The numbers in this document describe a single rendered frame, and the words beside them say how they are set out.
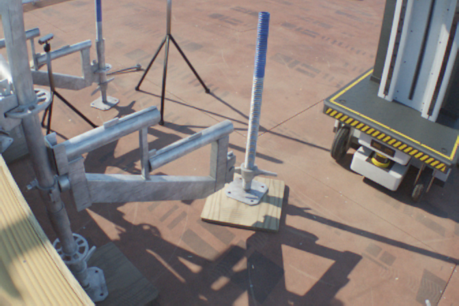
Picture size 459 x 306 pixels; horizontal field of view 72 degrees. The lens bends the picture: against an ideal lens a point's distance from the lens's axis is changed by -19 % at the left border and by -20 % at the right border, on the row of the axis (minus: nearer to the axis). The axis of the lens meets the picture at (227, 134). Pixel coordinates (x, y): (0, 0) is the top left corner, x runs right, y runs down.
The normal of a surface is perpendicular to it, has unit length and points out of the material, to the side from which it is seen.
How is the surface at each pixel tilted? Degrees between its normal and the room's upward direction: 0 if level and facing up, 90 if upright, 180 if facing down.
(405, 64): 90
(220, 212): 0
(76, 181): 90
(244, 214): 0
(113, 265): 0
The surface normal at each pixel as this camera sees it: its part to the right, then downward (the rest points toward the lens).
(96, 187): 0.70, 0.43
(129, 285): 0.06, -0.83
